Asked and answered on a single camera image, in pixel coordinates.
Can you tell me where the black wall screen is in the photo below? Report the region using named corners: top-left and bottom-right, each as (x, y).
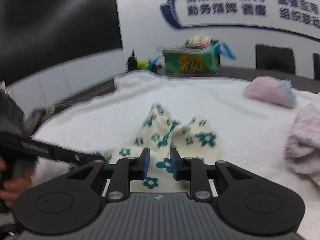
top-left (1, 0), bottom-right (123, 85)

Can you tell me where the green zipper bag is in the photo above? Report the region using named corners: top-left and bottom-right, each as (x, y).
top-left (156, 41), bottom-right (236, 76)

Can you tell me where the white terry towel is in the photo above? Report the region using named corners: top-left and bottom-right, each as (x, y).
top-left (35, 72), bottom-right (319, 239)

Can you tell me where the pink floral garment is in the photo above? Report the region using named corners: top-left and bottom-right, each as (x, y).
top-left (284, 104), bottom-right (319, 185)

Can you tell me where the pink garment blue trim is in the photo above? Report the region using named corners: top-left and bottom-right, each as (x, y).
top-left (244, 76), bottom-right (296, 108)

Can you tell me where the white cable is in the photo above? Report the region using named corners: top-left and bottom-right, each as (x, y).
top-left (37, 80), bottom-right (117, 120)

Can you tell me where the person left hand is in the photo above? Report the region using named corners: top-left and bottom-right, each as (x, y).
top-left (1, 163), bottom-right (35, 207)

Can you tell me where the black office chair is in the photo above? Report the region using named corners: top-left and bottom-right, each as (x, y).
top-left (313, 53), bottom-right (320, 81)
top-left (255, 44), bottom-right (296, 75)

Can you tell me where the cream green-flower garment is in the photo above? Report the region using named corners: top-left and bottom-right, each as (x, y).
top-left (69, 102), bottom-right (221, 193)

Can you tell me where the black walkie-talkie charger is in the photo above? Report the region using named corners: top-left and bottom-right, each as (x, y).
top-left (126, 50), bottom-right (139, 73)

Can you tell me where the yellow-green object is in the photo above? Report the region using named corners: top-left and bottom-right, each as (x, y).
top-left (137, 59), bottom-right (149, 69)

